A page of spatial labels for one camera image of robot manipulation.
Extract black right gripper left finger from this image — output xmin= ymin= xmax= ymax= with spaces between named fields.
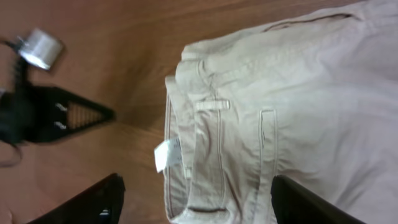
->
xmin=29 ymin=173 xmax=126 ymax=224

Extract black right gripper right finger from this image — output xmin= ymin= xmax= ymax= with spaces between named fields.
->
xmin=271 ymin=175 xmax=363 ymax=224

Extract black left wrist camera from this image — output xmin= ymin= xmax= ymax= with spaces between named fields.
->
xmin=17 ymin=29 xmax=64 ymax=70

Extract beige khaki shorts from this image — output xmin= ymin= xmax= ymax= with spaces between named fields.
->
xmin=155 ymin=1 xmax=397 ymax=223

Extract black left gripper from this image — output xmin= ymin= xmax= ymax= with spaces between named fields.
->
xmin=1 ymin=56 xmax=116 ymax=146

